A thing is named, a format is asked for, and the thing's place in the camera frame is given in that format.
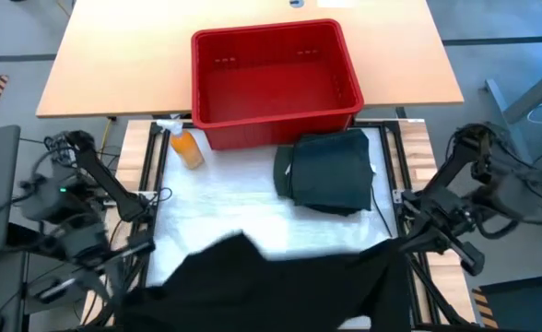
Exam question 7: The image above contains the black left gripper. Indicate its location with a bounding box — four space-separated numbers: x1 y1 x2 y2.
63 220 115 274

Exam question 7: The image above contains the orange spray bottle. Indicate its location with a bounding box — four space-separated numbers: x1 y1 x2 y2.
156 118 206 171

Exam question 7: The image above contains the light wooden desk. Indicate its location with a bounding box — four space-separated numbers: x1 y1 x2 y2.
35 0 465 120

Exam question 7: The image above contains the grey metal table leg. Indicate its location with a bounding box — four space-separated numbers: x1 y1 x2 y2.
484 59 542 167

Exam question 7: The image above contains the red plastic bin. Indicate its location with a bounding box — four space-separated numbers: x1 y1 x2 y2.
191 18 365 152

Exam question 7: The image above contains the black aluminium table frame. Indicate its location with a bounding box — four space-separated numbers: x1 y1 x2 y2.
84 119 477 332

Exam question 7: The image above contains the black garment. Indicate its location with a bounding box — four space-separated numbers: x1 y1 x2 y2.
116 230 414 332

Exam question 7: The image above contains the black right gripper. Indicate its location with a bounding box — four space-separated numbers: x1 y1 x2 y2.
399 216 468 259

